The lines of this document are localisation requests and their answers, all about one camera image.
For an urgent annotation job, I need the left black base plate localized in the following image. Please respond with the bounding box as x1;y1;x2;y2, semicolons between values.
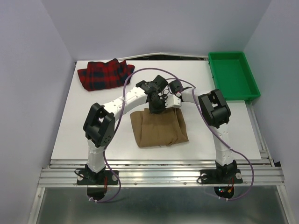
74;169;119;186

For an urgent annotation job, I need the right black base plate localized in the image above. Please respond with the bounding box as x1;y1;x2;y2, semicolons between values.
197;169;243;185

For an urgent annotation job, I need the green plastic bin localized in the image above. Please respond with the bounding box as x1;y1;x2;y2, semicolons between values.
208;51;261;101

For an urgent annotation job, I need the red plaid skirt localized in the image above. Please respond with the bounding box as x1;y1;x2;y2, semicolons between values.
78;59;135;91

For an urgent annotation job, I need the tan brown skirt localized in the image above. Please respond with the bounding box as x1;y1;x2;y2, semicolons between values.
130;108;189;148

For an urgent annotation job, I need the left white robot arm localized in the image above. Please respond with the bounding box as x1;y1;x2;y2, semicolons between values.
77;75;168;185

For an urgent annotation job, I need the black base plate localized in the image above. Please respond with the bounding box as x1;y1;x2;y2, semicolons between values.
197;169;243;185
74;169;119;186

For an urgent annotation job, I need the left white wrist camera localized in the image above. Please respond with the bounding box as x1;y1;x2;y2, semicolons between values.
165;94;182;109

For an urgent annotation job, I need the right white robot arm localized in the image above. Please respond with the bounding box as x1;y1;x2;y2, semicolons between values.
168;80;238;182

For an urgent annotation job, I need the aluminium rail frame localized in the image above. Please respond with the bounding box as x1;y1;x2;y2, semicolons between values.
28;102;296;224

